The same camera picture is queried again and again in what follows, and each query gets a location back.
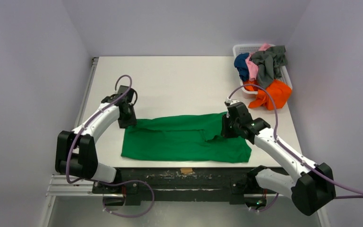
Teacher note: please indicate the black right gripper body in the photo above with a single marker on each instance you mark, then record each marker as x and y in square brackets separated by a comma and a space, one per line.
[227, 129]

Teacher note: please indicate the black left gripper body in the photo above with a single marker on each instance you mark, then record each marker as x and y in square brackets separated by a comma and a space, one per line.
[128, 119]

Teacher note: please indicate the green t shirt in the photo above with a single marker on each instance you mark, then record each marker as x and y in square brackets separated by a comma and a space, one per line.
[183, 138]

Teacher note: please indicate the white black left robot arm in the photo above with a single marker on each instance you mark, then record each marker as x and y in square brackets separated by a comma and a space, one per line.
[76, 153]

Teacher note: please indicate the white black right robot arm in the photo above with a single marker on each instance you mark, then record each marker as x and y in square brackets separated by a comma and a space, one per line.
[306, 183]

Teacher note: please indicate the orange t shirt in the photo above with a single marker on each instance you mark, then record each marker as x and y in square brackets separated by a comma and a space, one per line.
[278, 90]

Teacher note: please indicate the pink t shirt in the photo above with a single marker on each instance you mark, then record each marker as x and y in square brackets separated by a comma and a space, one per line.
[252, 67]

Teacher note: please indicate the tan tape piece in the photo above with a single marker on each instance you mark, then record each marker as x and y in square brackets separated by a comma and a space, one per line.
[186, 171]

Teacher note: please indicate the blue t shirt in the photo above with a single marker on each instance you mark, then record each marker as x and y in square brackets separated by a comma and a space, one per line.
[241, 66]

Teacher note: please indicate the white plastic laundry basket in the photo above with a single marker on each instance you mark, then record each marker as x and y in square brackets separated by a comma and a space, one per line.
[249, 48]

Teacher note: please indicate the grey t shirt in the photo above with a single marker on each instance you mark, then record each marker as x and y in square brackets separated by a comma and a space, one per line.
[269, 62]

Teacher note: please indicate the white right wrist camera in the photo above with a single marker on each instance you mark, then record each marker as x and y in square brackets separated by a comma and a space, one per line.
[229, 102]

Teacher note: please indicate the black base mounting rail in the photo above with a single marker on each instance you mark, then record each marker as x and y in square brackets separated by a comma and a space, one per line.
[170, 184]

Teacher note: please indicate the aluminium frame rail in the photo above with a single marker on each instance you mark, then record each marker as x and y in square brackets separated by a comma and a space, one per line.
[59, 186]

